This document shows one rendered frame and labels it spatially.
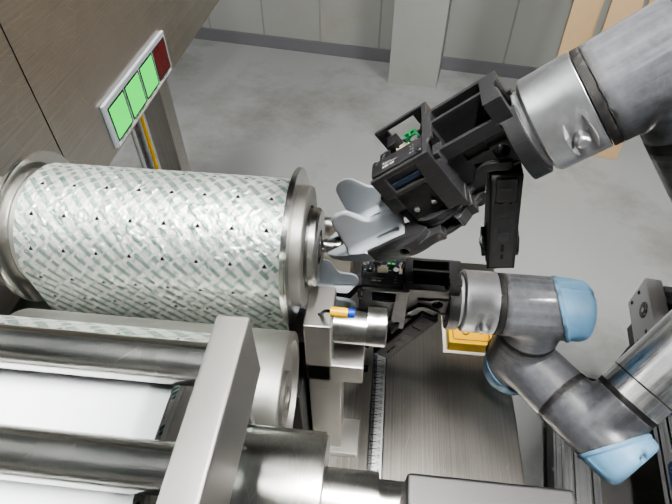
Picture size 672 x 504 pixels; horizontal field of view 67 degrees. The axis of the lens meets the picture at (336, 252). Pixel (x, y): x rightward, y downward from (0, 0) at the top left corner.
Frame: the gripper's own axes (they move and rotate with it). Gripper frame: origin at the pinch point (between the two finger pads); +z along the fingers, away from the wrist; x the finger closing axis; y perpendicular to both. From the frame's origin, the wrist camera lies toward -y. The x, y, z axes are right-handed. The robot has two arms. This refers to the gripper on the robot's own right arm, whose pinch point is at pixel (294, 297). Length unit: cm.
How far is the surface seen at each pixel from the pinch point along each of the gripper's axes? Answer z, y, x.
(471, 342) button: -25.9, -16.6, -6.8
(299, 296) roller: -3.3, 15.6, 11.8
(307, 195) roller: -3.3, 21.7, 5.3
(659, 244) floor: -134, -109, -129
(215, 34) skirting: 111, -104, -304
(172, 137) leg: 46, -27, -71
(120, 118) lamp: 29.4, 9.4, -23.5
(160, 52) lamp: 29, 11, -42
